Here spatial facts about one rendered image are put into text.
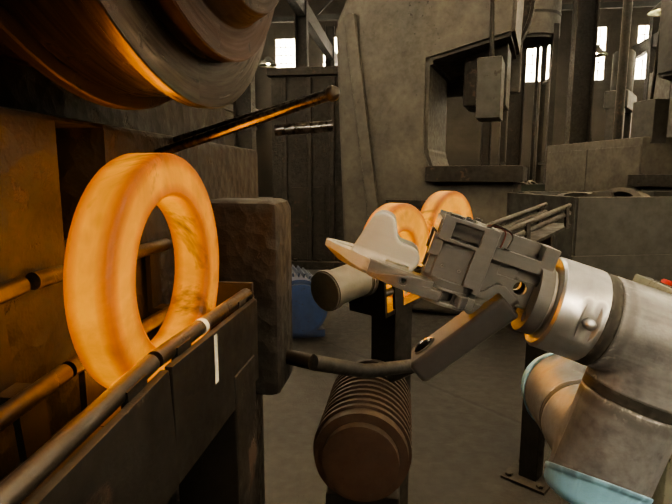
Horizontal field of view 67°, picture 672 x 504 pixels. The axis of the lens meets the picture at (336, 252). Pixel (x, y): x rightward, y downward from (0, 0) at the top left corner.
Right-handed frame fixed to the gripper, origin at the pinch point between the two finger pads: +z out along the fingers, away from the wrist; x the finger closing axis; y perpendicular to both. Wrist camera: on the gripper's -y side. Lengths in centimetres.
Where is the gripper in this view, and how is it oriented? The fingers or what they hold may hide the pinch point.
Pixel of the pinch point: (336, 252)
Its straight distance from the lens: 51.0
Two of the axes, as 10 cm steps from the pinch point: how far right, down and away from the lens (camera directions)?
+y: 3.1, -9.3, -1.8
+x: -1.4, 1.5, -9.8
